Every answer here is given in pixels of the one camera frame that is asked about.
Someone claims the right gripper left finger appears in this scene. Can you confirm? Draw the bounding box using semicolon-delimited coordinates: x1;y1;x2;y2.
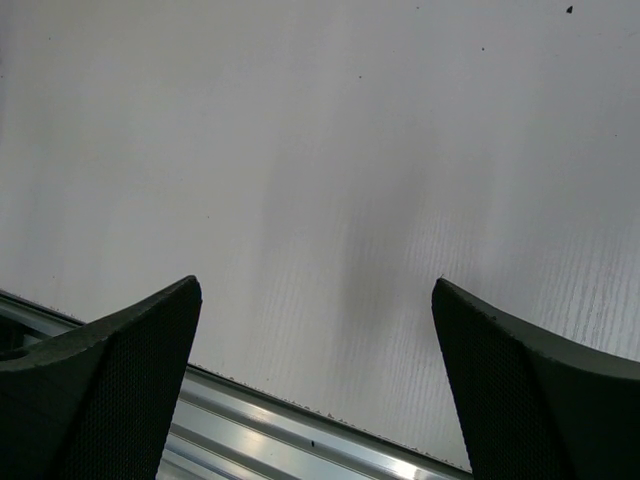
1;276;202;479

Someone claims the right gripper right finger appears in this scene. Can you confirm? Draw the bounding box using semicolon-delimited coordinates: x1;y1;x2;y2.
432;278;639;479

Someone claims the aluminium mounting rail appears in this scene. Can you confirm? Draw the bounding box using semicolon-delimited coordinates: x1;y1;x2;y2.
1;296;463;479

